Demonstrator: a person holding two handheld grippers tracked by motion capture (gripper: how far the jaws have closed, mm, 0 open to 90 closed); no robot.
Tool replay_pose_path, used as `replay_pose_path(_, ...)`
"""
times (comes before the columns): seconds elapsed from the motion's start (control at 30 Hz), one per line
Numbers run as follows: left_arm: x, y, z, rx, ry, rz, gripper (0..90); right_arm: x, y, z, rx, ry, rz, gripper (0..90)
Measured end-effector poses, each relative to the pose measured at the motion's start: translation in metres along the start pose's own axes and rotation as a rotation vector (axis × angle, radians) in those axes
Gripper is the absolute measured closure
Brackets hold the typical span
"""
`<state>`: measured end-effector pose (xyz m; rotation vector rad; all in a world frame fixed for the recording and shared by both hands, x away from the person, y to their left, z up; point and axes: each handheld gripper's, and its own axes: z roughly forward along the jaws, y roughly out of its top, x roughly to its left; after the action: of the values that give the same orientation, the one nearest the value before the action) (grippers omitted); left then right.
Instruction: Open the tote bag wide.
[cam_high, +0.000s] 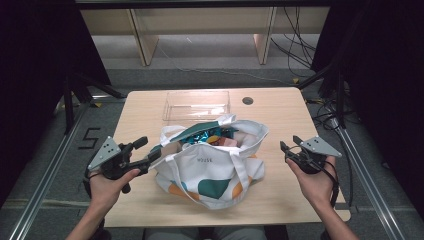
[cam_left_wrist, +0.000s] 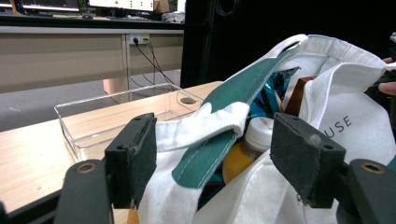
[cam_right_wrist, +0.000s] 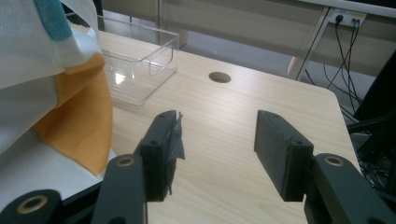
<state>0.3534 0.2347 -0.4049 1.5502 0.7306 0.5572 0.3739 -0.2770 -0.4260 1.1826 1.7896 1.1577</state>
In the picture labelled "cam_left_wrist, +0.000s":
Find white tote bag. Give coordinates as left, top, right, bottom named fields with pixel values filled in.
left=136, top=33, right=396, bottom=224

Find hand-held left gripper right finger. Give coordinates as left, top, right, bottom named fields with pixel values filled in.
left=270, top=112, right=347, bottom=209

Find blue chips bag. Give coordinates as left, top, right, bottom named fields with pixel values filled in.
left=247, top=65, right=302, bottom=119

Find brown drink carton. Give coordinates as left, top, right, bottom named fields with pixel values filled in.
left=283, top=76, right=318, bottom=117

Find white wall socket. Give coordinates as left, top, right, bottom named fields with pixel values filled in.
left=128, top=33, right=150, bottom=46

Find beige office desk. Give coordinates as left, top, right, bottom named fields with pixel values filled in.
left=0, top=13, right=185, bottom=94

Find cardboard box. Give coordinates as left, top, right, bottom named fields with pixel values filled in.
left=153, top=0, right=171, bottom=14

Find black cables at desk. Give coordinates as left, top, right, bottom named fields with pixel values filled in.
left=130, top=38, right=176, bottom=89

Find orange juice bottle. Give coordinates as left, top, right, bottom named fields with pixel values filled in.
left=221, top=117, right=276, bottom=185

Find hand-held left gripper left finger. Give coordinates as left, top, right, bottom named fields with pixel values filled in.
left=105, top=112, right=158, bottom=209

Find clear plastic tray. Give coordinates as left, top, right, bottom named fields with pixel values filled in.
left=54, top=82, right=205, bottom=162

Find black curtain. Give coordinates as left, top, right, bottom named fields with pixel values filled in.
left=180, top=0, right=396, bottom=89

